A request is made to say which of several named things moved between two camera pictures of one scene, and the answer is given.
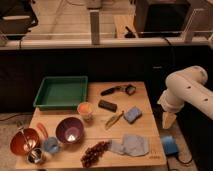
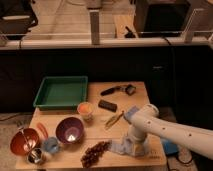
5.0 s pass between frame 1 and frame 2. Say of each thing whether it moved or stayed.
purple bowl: stayed
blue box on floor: stayed
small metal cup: stayed
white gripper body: moved
